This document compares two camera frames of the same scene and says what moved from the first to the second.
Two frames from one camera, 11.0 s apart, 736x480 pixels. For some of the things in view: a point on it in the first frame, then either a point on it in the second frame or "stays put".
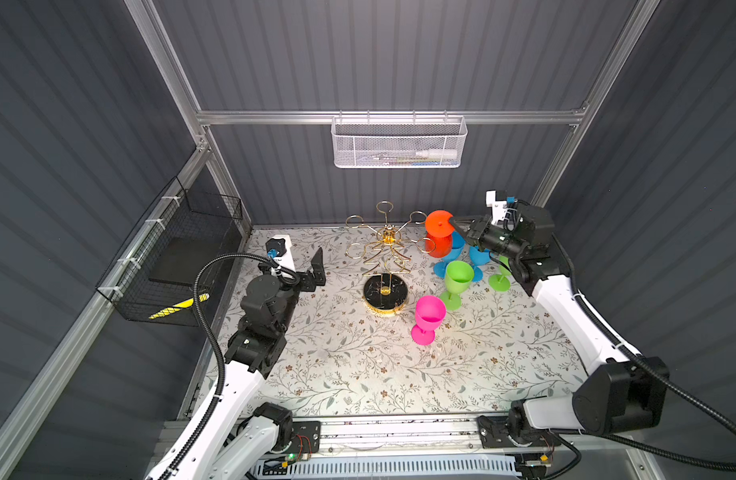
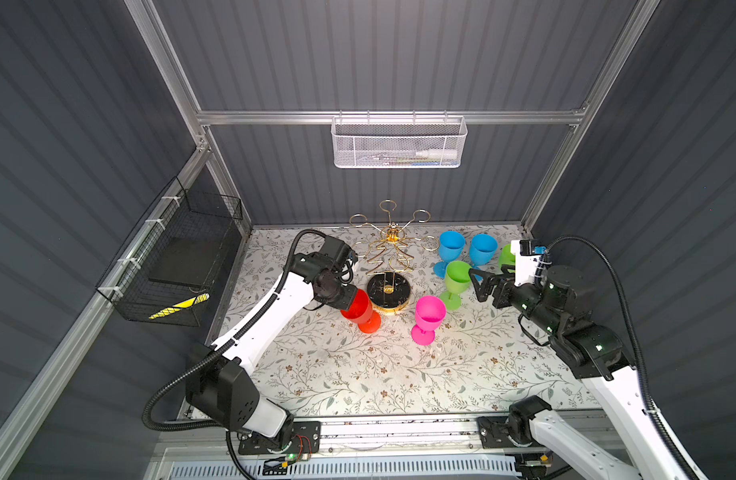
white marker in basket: x=434 y=154 stays put
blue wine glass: x=457 y=248 stays put
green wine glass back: x=458 y=276 stays put
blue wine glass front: x=478 y=259 stays put
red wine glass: x=439 y=233 to x=361 y=311
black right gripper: x=477 y=231 to x=503 y=284
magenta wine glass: x=429 y=312 stays put
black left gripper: x=306 y=284 to x=344 y=302
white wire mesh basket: x=391 y=142 stays put
